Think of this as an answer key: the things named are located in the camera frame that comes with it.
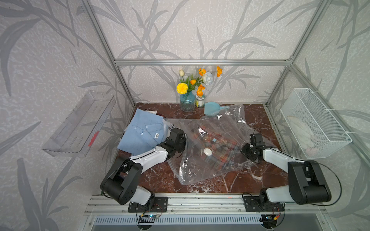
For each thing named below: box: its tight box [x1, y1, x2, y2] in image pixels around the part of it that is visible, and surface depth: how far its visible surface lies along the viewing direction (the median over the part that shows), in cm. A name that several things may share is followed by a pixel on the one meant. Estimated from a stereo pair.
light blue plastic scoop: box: [204, 101, 231, 116], surface depth 122 cm
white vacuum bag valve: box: [203, 147, 213, 156], surface depth 90 cm
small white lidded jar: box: [195, 94, 205, 108], surface depth 118 cm
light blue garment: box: [117, 108, 168, 156], surface depth 91 cm
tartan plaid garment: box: [191, 126, 239, 171], surface depth 93 cm
